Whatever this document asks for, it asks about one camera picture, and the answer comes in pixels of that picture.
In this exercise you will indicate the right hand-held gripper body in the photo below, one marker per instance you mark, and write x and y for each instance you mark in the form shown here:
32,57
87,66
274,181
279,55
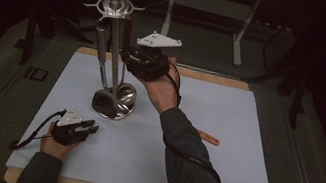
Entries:
152,66

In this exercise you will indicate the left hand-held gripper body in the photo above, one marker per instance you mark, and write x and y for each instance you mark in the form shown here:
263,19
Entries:
67,134

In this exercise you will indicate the wooden rice paddle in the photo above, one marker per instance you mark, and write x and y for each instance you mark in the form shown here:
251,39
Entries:
208,137

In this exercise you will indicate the person's left hand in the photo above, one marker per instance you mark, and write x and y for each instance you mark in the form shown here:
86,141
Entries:
54,148

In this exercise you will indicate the person's right hand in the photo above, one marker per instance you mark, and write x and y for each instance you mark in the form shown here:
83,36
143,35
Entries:
162,93

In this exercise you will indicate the white table mat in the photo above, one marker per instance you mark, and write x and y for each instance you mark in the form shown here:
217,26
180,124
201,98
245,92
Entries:
126,152

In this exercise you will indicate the black tripod stand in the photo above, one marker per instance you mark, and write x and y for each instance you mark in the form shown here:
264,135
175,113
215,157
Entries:
29,37
297,95

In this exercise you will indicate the white metal frame stand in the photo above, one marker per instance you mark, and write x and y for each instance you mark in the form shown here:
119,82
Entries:
212,3

